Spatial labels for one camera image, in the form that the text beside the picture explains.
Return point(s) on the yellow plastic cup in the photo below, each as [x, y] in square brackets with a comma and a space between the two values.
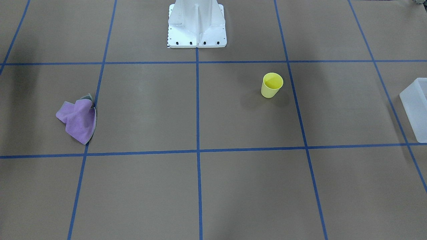
[271, 84]

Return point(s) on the purple cloth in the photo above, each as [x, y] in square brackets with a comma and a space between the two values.
[80, 118]

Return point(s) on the translucent plastic storage box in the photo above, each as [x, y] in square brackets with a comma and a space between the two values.
[414, 100]

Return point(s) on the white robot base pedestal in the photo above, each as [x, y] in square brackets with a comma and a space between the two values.
[196, 24]

